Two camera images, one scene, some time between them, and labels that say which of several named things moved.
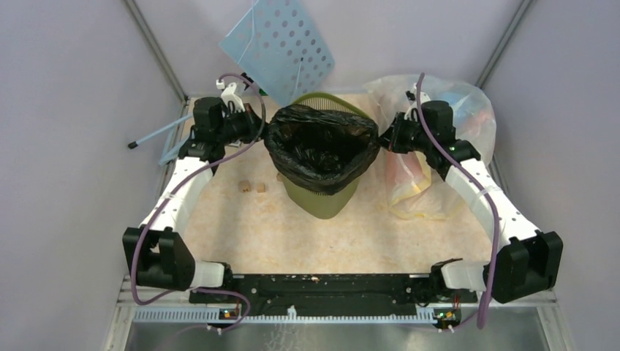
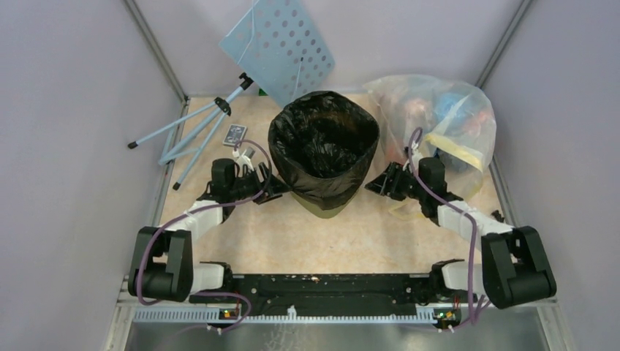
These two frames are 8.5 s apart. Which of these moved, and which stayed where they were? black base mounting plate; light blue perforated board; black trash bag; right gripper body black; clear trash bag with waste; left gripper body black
Moved: left gripper body black; right gripper body black; black trash bag
Stayed: black base mounting plate; clear trash bag with waste; light blue perforated board
